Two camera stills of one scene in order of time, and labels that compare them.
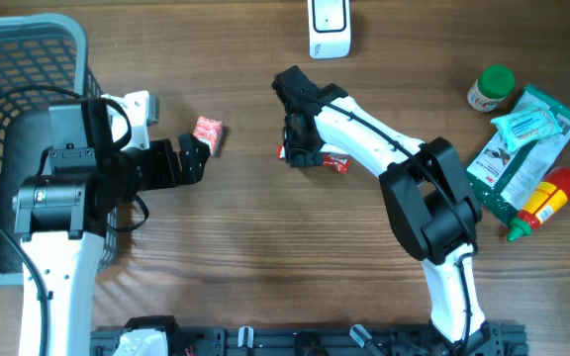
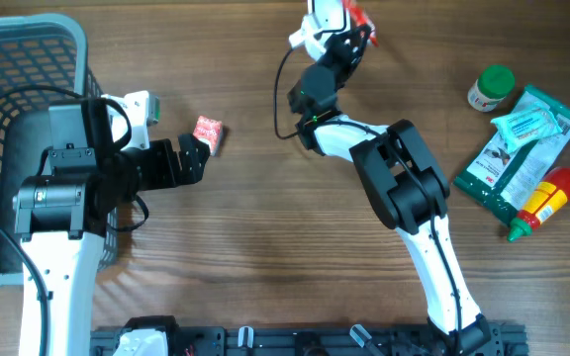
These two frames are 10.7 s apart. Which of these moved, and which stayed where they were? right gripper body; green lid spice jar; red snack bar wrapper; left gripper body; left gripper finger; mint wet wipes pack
Moved: red snack bar wrapper; right gripper body
Stayed: left gripper finger; left gripper body; mint wet wipes pack; green lid spice jar
